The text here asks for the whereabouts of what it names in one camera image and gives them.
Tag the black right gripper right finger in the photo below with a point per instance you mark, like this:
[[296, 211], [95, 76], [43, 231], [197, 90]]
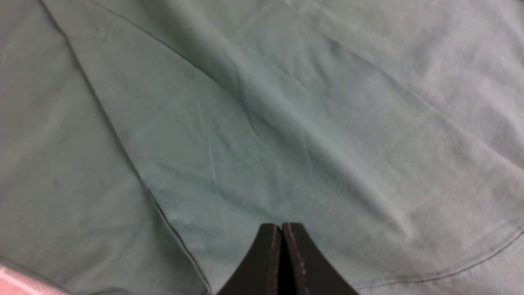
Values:
[[304, 269]]

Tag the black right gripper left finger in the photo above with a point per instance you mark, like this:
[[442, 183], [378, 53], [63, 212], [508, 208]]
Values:
[[258, 272]]

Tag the green long-sleeve shirt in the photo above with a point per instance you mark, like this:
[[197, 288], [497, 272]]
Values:
[[143, 142]]

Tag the pink checkered tablecloth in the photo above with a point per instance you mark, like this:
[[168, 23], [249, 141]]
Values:
[[14, 283]]

